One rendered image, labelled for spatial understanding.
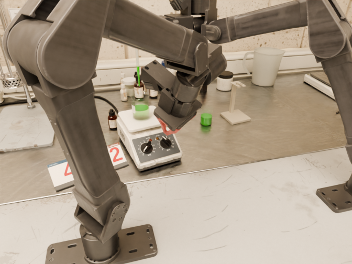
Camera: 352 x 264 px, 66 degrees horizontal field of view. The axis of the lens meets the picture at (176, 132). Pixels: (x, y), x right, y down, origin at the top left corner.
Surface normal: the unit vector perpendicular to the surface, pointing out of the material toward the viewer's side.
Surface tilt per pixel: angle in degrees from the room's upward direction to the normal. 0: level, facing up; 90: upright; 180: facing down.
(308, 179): 0
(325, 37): 90
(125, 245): 0
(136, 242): 0
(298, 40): 90
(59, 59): 90
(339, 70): 99
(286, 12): 89
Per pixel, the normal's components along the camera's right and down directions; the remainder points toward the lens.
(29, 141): 0.01, -0.85
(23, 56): -0.64, 0.32
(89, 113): 0.80, 0.44
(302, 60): 0.26, 0.51
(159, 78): 0.22, -0.50
